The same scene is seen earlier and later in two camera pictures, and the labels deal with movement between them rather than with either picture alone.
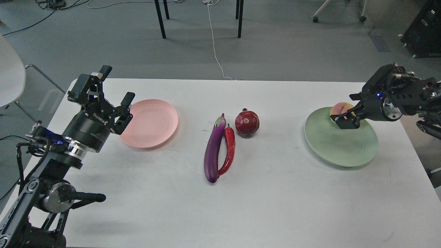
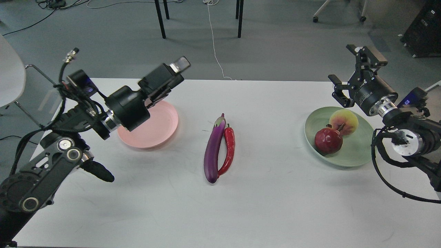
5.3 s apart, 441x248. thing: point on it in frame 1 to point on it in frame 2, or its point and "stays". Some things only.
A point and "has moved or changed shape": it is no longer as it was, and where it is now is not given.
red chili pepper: [230, 138] stays
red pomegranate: [247, 123] to [328, 140]
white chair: [12, 76] stays
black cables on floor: [54, 4] stays
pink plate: [154, 123] stays
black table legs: [160, 19] stays
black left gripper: [91, 127] to [127, 107]
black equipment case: [422, 37] stays
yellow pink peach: [339, 108] has moved or changed shape
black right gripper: [376, 91] to [366, 89]
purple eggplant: [213, 148] stays
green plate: [348, 147] stays
